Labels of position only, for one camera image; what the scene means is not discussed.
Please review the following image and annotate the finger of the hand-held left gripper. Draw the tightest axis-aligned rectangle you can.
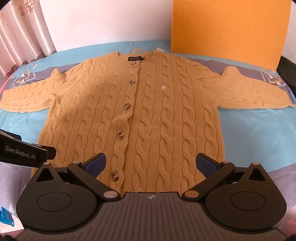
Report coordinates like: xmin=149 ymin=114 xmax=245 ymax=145
xmin=47 ymin=146 xmax=57 ymax=161

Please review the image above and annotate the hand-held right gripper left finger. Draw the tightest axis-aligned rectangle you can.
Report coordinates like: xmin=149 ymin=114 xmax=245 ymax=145
xmin=30 ymin=152 xmax=123 ymax=202

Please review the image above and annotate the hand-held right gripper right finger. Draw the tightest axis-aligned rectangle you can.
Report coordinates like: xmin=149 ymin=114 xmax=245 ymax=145
xmin=181 ymin=152 xmax=270 ymax=202

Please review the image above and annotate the tan cable knit cardigan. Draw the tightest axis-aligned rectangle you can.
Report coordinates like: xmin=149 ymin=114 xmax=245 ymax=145
xmin=0 ymin=50 xmax=293 ymax=194

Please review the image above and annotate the blue grey printed bed sheet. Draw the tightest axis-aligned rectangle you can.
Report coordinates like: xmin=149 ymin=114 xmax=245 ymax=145
xmin=0 ymin=39 xmax=296 ymax=232

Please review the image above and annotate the blue plastic object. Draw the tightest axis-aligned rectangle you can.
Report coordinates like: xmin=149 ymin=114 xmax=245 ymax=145
xmin=0 ymin=204 xmax=12 ymax=225

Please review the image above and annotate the pink patterned curtain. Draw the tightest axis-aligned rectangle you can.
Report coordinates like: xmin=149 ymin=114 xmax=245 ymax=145
xmin=0 ymin=0 xmax=57 ymax=80

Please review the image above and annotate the dark object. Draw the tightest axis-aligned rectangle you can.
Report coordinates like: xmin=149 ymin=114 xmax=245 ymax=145
xmin=276 ymin=56 xmax=296 ymax=105

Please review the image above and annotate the orange board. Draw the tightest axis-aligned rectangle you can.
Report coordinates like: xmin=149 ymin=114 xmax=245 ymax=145
xmin=171 ymin=0 xmax=291 ymax=71

